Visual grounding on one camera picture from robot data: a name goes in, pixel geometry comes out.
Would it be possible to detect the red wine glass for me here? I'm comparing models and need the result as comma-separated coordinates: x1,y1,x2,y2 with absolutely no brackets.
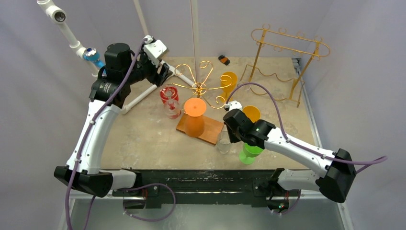
159,86,179,104

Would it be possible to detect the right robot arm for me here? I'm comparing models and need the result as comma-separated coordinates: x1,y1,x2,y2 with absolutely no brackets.
223,109,357,203

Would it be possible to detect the black orange small clip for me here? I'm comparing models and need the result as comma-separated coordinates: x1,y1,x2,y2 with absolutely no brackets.
218,55,230,66

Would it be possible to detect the green wine glass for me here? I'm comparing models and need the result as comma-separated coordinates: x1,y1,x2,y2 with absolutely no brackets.
239,143,264,165

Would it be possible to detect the clear ribbed wine glass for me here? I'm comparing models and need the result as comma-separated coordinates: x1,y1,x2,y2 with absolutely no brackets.
164,99,181,119

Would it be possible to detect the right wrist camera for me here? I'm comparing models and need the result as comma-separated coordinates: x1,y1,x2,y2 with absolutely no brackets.
224,101,243,111

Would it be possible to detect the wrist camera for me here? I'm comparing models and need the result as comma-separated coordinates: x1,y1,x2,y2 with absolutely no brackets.
224,101,243,111
142,35,169,67

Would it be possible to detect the orange wine glass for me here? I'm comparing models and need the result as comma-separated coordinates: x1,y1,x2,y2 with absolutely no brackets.
184,98,206,138

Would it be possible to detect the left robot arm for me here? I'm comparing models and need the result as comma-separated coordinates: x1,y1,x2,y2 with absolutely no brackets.
54,40,169,197

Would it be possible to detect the yellow wine glass front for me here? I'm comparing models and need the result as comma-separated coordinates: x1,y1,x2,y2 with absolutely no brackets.
242,105,261,123

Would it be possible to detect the yellow wine glass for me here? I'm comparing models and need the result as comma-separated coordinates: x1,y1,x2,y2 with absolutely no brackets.
220,71,237,100
242,105,261,123

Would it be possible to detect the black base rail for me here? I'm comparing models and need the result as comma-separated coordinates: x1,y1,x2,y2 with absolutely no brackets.
109,169,299,212

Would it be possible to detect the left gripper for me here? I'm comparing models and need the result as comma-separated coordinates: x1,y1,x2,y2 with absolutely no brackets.
124,43,172,86

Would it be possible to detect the yellow wine glass back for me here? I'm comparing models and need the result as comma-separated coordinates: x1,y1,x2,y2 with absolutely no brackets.
220,71,237,100

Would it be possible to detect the gold wire bottle rack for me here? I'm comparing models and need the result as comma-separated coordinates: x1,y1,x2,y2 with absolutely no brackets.
239,24,331,107

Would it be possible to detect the white pole red stripe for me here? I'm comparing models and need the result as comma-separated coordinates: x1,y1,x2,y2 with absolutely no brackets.
190,0,200,81

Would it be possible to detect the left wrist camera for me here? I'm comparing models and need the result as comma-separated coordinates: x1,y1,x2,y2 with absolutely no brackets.
142,35,169,67

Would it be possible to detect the white PVC pipe frame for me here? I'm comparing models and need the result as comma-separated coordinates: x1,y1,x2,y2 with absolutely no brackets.
37,0,193,114

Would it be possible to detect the blue valve on pipe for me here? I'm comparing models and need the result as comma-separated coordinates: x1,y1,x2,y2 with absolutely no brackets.
83,47,104,69

